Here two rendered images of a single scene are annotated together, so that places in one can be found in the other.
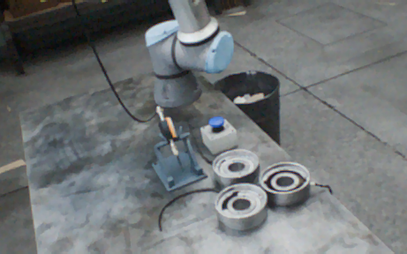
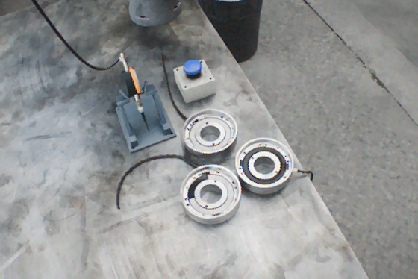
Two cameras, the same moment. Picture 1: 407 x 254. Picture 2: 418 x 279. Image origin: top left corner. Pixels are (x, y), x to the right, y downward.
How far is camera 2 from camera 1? 46 cm
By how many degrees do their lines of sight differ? 22
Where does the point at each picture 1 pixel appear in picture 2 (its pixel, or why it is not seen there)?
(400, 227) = (351, 133)
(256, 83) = not seen: outside the picture
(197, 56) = not seen: outside the picture
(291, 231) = (263, 232)
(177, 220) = (138, 196)
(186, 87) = (164, 6)
